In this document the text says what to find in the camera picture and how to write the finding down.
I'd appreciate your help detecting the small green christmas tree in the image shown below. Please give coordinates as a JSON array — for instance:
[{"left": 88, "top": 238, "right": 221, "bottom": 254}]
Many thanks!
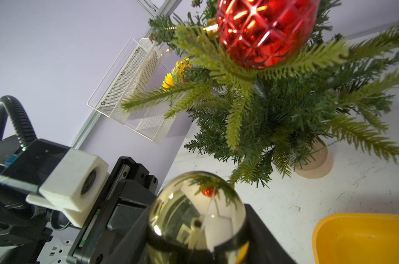
[{"left": 123, "top": 1, "right": 399, "bottom": 185}]

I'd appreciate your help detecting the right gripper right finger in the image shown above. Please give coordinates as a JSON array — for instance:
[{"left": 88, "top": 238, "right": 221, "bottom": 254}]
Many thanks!
[{"left": 245, "top": 204, "right": 296, "bottom": 264}]

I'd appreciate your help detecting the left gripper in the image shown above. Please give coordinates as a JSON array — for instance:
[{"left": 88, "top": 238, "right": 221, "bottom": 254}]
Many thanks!
[{"left": 66, "top": 156, "right": 158, "bottom": 264}]

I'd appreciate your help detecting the white mesh two-tier shelf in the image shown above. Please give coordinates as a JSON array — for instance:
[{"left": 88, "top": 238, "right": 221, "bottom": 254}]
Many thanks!
[{"left": 87, "top": 38, "right": 174, "bottom": 144}]

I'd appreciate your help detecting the yellow plastic tray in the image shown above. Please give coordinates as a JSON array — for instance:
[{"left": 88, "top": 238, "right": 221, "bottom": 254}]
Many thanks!
[{"left": 312, "top": 213, "right": 399, "bottom": 264}]

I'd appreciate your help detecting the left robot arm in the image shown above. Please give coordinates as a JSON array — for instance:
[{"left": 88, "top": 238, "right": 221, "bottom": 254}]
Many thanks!
[{"left": 0, "top": 136, "right": 157, "bottom": 264}]

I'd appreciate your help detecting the red faceted ornament ball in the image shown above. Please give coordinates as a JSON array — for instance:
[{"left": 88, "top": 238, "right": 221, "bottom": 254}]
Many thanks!
[{"left": 216, "top": 0, "right": 320, "bottom": 69}]

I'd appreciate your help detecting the beige cloth in shelf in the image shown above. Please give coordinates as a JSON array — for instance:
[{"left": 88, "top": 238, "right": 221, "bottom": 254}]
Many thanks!
[{"left": 128, "top": 49, "right": 159, "bottom": 98}]

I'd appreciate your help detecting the sunflower bouquet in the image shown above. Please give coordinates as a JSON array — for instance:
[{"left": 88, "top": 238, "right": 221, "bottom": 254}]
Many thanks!
[{"left": 162, "top": 57, "right": 192, "bottom": 91}]

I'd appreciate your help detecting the silver ornament ball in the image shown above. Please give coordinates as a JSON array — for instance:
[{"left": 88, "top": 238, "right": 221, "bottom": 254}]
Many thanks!
[{"left": 147, "top": 171, "right": 250, "bottom": 264}]

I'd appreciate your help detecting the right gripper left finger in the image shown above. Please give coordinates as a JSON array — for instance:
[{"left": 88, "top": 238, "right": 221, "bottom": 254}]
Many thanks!
[{"left": 102, "top": 206, "right": 151, "bottom": 264}]

